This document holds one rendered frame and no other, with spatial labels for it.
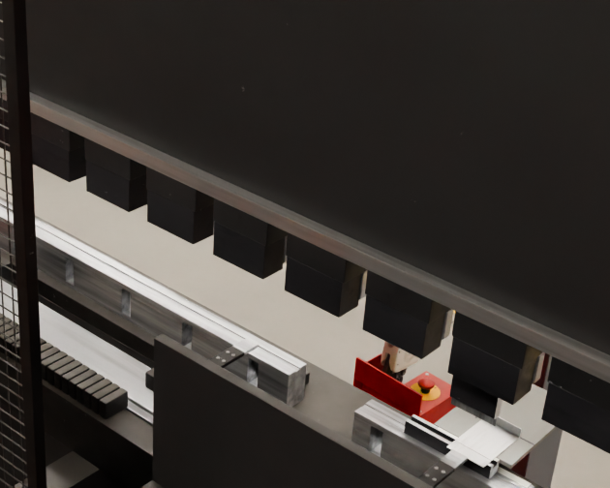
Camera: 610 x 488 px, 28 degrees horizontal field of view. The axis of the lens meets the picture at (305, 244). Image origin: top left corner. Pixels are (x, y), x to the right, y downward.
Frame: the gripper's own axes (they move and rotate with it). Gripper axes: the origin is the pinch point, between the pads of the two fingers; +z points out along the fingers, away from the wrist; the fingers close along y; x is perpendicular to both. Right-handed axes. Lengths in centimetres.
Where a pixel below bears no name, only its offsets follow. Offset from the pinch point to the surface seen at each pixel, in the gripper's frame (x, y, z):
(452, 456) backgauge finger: -44, -42, -22
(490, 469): -51, -38, -21
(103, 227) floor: 214, 83, 68
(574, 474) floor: -8, 98, 66
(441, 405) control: -15.1, -1.6, -2.1
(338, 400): -6.8, -30.3, -9.8
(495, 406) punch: -49, -39, -35
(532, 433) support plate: -50, -23, -23
